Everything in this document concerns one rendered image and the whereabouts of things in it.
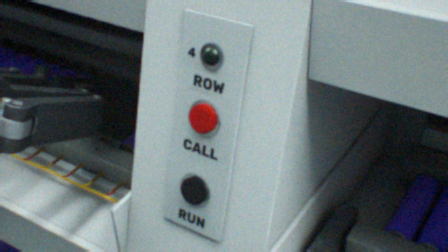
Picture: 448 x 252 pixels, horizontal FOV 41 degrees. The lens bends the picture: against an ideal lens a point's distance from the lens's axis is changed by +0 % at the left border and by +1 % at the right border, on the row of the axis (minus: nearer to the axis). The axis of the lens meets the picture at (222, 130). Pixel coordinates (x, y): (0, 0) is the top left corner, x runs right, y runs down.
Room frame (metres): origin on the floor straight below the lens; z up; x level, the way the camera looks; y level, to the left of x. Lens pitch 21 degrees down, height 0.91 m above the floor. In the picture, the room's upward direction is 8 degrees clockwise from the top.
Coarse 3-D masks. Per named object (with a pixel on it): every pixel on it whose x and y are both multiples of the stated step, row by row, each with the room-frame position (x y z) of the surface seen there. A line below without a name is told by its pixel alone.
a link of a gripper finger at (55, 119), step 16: (80, 96) 0.35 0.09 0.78; (96, 96) 0.36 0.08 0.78; (16, 112) 0.27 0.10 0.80; (32, 112) 0.29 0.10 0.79; (48, 112) 0.30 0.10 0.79; (64, 112) 0.32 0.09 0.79; (80, 112) 0.33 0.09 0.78; (32, 128) 0.29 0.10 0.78; (48, 128) 0.31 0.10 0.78; (64, 128) 0.32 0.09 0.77; (80, 128) 0.33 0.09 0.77; (0, 144) 0.27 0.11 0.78; (16, 144) 0.27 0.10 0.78; (32, 144) 0.29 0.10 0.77
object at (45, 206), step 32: (0, 0) 0.64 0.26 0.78; (64, 32) 0.59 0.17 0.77; (96, 32) 0.57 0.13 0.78; (0, 160) 0.43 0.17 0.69; (32, 160) 0.43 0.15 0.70; (0, 192) 0.39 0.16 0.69; (32, 192) 0.39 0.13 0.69; (64, 192) 0.39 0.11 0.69; (0, 224) 0.39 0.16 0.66; (32, 224) 0.36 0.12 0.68; (64, 224) 0.36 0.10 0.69; (96, 224) 0.36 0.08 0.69
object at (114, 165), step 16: (48, 144) 0.42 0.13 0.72; (64, 144) 0.41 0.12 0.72; (80, 144) 0.41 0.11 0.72; (96, 144) 0.41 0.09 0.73; (64, 160) 0.42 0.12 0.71; (80, 160) 0.41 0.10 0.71; (96, 160) 0.40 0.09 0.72; (112, 160) 0.39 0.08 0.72; (128, 160) 0.39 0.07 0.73; (64, 176) 0.40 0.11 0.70; (96, 176) 0.39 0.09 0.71; (112, 176) 0.39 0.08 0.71; (128, 176) 0.38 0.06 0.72; (96, 192) 0.38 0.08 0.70; (112, 192) 0.38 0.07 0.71
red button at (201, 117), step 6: (192, 108) 0.30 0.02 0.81; (198, 108) 0.29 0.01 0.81; (204, 108) 0.29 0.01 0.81; (210, 108) 0.29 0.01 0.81; (192, 114) 0.30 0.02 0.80; (198, 114) 0.29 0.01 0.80; (204, 114) 0.29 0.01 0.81; (210, 114) 0.29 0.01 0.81; (192, 120) 0.30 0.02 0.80; (198, 120) 0.29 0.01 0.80; (204, 120) 0.29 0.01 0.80; (210, 120) 0.29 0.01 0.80; (192, 126) 0.30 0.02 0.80; (198, 126) 0.29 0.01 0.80; (204, 126) 0.29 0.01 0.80; (210, 126) 0.29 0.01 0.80; (198, 132) 0.29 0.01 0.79; (204, 132) 0.29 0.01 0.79
